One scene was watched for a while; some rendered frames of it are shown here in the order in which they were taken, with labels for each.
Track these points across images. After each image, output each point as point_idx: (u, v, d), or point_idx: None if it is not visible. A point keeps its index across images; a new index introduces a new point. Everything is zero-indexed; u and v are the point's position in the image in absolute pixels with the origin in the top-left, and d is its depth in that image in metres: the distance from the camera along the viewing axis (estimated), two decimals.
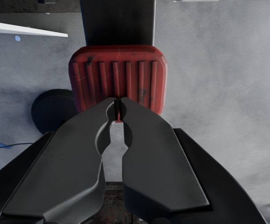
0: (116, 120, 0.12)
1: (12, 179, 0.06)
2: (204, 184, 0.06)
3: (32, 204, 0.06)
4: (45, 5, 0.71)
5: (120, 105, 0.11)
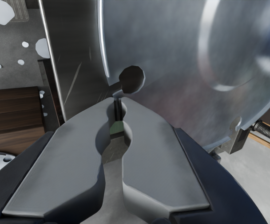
0: (116, 120, 0.12)
1: (12, 179, 0.06)
2: (204, 184, 0.06)
3: (32, 204, 0.06)
4: None
5: (120, 105, 0.11)
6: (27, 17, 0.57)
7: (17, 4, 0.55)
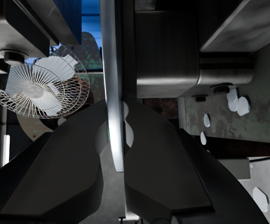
0: None
1: (9, 180, 0.06)
2: (206, 185, 0.06)
3: (30, 204, 0.06)
4: None
5: (122, 105, 0.11)
6: None
7: None
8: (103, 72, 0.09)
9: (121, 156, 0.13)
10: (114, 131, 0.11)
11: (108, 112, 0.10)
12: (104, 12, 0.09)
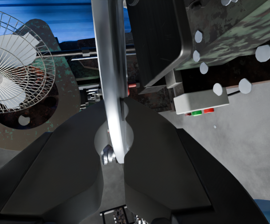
0: None
1: (10, 180, 0.06)
2: (206, 185, 0.06)
3: (30, 204, 0.06)
4: None
5: (122, 105, 0.11)
6: None
7: None
8: (101, 82, 0.09)
9: (123, 154, 0.14)
10: (115, 135, 0.11)
11: (108, 119, 0.10)
12: (97, 21, 0.08)
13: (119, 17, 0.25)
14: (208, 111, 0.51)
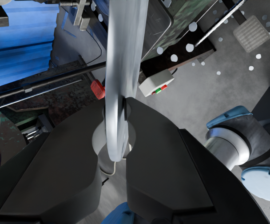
0: None
1: (7, 181, 0.06)
2: (208, 186, 0.06)
3: (28, 205, 0.06)
4: None
5: (125, 104, 0.11)
6: (251, 17, 0.75)
7: (246, 26, 0.77)
8: (105, 80, 0.09)
9: (116, 153, 0.14)
10: (111, 133, 0.12)
11: (106, 117, 0.10)
12: (112, 20, 0.08)
13: (141, 17, 0.25)
14: (164, 87, 0.72)
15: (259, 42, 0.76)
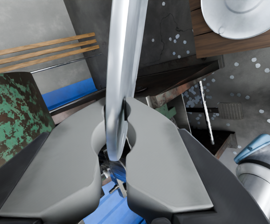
0: None
1: (7, 181, 0.06)
2: (208, 186, 0.06)
3: (28, 205, 0.06)
4: None
5: (125, 104, 0.11)
6: (218, 105, 1.00)
7: (222, 110, 1.00)
8: (106, 81, 0.09)
9: (115, 152, 0.14)
10: (111, 133, 0.12)
11: (106, 117, 0.10)
12: (115, 21, 0.08)
13: (141, 16, 0.25)
14: None
15: (239, 110, 0.93)
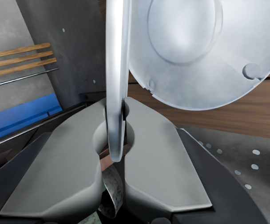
0: None
1: (9, 180, 0.06)
2: (207, 185, 0.06)
3: (29, 204, 0.06)
4: None
5: (123, 104, 0.11)
6: None
7: None
8: (105, 82, 0.09)
9: (117, 153, 0.14)
10: (113, 134, 0.11)
11: (108, 118, 0.10)
12: (110, 20, 0.08)
13: None
14: None
15: None
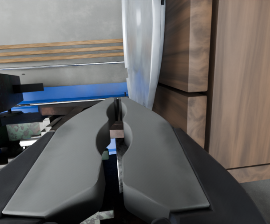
0: (116, 120, 0.12)
1: (12, 179, 0.06)
2: (204, 184, 0.06)
3: (32, 204, 0.06)
4: None
5: (120, 105, 0.11)
6: None
7: None
8: (151, 51, 0.15)
9: (152, 107, 0.20)
10: (152, 89, 0.18)
11: (151, 76, 0.17)
12: (154, 14, 0.14)
13: None
14: None
15: None
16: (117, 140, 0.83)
